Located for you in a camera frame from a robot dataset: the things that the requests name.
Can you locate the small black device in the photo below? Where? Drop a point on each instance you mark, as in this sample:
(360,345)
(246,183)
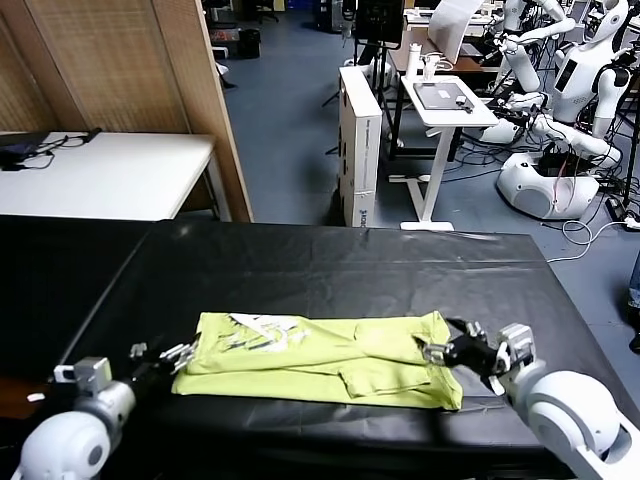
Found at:
(465,104)

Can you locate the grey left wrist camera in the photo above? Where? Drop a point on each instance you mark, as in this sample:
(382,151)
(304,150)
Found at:
(92,375)

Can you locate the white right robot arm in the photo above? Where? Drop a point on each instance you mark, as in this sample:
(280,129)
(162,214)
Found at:
(575,415)

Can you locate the white standing desk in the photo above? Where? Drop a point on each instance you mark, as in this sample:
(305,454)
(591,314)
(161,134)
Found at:
(440,150)

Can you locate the white curved sheet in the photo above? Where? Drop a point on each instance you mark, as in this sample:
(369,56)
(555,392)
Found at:
(450,30)

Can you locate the black bin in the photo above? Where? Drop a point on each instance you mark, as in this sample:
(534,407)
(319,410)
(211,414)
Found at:
(248,45)

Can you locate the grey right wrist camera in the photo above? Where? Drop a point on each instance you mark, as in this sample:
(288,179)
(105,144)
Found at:
(517,345)

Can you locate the black white-striped shoe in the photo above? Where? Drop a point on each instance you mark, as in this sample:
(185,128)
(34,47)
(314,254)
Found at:
(636,344)

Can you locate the small white tag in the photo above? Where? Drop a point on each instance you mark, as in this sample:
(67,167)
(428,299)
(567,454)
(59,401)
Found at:
(36,397)

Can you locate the black table cover sheet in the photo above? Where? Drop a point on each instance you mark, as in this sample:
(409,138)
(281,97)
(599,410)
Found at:
(350,270)

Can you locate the black power adapter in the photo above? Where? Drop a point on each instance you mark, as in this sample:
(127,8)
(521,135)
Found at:
(12,167)

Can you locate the grey closed laptop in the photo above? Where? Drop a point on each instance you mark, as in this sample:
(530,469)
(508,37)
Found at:
(437,97)

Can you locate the tall white cardboard box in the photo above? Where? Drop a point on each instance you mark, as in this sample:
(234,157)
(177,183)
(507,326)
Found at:
(367,165)

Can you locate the flat black device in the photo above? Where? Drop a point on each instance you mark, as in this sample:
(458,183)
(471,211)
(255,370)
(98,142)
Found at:
(17,147)

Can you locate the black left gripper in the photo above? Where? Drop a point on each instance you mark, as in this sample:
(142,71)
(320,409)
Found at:
(150,377)

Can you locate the white bottle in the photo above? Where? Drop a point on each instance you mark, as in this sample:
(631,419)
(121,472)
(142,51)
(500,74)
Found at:
(412,62)

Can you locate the wooden partition screen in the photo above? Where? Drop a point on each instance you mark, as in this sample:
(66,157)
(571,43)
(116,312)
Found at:
(125,65)

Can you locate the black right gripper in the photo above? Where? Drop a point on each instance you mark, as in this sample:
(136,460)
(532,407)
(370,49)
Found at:
(472,357)

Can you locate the white humanoid robot with base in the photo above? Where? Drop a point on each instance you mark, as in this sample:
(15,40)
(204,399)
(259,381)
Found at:
(575,85)

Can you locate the black tripod stand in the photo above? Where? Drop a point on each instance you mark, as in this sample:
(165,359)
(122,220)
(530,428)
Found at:
(631,165)

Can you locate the yellow-green t-shirt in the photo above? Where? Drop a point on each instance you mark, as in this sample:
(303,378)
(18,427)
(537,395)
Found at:
(325,350)

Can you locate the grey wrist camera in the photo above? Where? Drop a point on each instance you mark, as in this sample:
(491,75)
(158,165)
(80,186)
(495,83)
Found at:
(517,345)
(92,375)

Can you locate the black panel on stand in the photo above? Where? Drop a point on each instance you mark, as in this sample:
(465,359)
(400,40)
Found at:
(377,22)

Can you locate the brown wooden desk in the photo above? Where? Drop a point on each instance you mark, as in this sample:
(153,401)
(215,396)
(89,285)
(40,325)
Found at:
(470,65)

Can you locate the black power strip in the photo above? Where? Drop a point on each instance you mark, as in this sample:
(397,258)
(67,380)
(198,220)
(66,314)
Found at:
(616,207)

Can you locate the blue jeans leg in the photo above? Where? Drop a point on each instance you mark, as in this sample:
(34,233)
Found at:
(635,280)

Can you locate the white table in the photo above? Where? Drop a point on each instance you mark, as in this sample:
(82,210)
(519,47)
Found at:
(125,175)

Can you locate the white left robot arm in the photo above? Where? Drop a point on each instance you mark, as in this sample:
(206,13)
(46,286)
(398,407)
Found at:
(75,440)

